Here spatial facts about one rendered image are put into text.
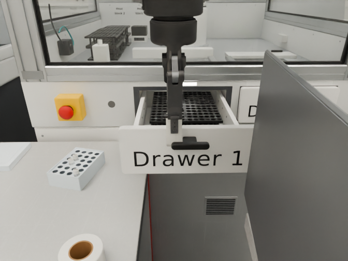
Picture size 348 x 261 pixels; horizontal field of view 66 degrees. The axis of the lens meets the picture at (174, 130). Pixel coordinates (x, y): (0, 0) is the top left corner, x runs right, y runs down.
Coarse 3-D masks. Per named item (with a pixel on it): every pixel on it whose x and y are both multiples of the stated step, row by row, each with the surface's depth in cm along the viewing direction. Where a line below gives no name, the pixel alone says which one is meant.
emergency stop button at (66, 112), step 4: (60, 108) 75; (64, 108) 74; (68, 108) 75; (60, 112) 75; (64, 112) 75; (68, 112) 75; (72, 112) 75; (60, 116) 75; (64, 116) 75; (68, 116) 75
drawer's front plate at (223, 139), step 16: (128, 128) 54; (144, 128) 54; (160, 128) 54; (192, 128) 55; (208, 128) 55; (224, 128) 55; (240, 128) 55; (128, 144) 56; (144, 144) 56; (160, 144) 56; (224, 144) 56; (240, 144) 56; (128, 160) 58; (144, 160) 58; (160, 160) 58; (176, 160) 58; (224, 160) 58; (240, 160) 58
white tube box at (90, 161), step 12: (84, 156) 70; (96, 156) 70; (60, 168) 65; (72, 168) 65; (84, 168) 65; (96, 168) 69; (48, 180) 64; (60, 180) 63; (72, 180) 62; (84, 180) 64
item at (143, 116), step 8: (144, 96) 82; (152, 96) 88; (216, 96) 88; (144, 104) 81; (216, 104) 88; (224, 104) 76; (144, 112) 81; (224, 112) 76; (232, 112) 71; (136, 120) 66; (144, 120) 80; (224, 120) 76; (232, 120) 66
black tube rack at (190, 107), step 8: (160, 96) 81; (184, 96) 81; (192, 96) 81; (200, 96) 81; (208, 96) 81; (152, 104) 74; (160, 104) 74; (184, 104) 74; (192, 104) 74; (200, 104) 74; (208, 104) 74; (152, 112) 69; (160, 112) 69; (184, 112) 69; (192, 112) 69; (200, 112) 69; (208, 112) 69; (216, 112) 69
